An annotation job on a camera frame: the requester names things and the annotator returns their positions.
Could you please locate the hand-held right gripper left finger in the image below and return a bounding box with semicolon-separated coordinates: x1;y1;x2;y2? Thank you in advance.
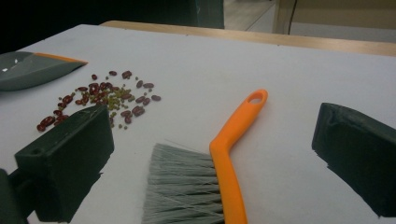
13;104;115;224

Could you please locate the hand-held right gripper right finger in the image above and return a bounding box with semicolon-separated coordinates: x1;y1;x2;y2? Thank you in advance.
311;102;396;218

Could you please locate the pile of red and green beans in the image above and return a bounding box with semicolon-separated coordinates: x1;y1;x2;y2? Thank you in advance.
35;70;163;133

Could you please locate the grey dustpan with orange edge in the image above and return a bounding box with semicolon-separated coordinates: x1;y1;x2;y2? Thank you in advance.
0;50;89;92

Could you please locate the wooden table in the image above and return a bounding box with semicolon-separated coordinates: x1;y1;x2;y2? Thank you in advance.
99;20;396;58

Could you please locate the dark curtain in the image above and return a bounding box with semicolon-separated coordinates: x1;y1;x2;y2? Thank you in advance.
0;0;198;54

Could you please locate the white board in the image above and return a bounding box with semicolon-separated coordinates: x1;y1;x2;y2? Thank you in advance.
0;23;396;224

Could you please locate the dark cabinet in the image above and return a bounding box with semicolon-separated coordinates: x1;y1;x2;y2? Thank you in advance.
174;0;225;30

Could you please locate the black hanging cable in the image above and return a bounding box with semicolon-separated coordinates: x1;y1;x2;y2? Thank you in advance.
287;0;298;35

